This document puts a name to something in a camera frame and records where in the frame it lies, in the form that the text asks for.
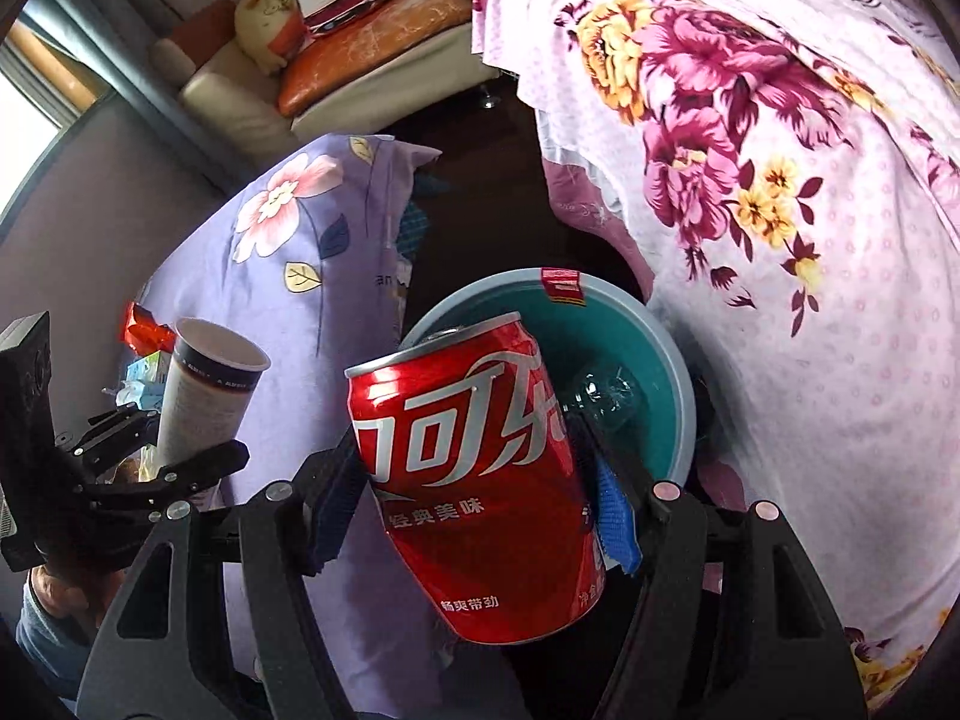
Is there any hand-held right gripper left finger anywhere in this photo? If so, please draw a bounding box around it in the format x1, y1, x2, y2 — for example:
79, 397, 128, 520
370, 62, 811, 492
75, 427, 370, 720

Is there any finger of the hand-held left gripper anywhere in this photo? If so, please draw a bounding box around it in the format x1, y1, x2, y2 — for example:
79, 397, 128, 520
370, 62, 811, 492
82, 441, 250, 515
64, 403, 162, 466

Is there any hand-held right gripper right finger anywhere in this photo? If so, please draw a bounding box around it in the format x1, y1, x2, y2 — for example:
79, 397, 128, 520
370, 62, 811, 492
568, 414, 871, 720

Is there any white paper cup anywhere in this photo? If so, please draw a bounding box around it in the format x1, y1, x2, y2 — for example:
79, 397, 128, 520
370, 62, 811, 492
156, 317, 271, 477

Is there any red soda can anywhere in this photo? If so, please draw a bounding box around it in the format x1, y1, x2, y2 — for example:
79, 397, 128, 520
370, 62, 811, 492
345, 313, 608, 646

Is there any teal plastic basin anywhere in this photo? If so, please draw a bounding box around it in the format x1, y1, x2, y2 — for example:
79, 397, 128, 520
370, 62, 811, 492
400, 268, 698, 492

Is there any person's left forearm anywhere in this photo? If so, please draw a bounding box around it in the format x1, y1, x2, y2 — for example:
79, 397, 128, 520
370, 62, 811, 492
15, 562, 125, 702

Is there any red foil wrapper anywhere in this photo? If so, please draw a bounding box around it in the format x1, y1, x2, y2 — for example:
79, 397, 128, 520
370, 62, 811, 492
122, 301, 177, 353

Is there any clear plastic bottle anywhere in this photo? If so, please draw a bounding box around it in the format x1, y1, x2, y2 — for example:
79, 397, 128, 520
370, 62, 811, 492
559, 360, 646, 432

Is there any purple floral cloth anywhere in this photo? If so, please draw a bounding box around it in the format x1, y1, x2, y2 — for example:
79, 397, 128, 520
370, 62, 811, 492
124, 133, 526, 720

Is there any dark blue plaid cloth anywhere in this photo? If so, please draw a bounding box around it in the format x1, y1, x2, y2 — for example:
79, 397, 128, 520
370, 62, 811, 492
397, 199, 434, 257

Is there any pink floral blanket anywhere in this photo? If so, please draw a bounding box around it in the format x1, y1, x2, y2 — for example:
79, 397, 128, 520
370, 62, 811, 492
472, 0, 960, 713

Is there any window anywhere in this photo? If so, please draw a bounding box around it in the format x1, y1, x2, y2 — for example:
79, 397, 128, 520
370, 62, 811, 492
0, 15, 106, 151

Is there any cream sofa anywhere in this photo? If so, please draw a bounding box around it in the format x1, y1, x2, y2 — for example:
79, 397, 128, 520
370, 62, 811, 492
150, 0, 500, 147

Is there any grey curtain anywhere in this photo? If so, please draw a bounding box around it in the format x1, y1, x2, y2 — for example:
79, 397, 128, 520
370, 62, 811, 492
37, 0, 248, 188

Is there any yellow plush pillow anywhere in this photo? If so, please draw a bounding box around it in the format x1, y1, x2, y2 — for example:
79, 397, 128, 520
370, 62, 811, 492
234, 0, 308, 76

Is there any orange cushion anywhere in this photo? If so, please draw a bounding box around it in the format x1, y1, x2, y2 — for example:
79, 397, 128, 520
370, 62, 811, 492
277, 0, 473, 117

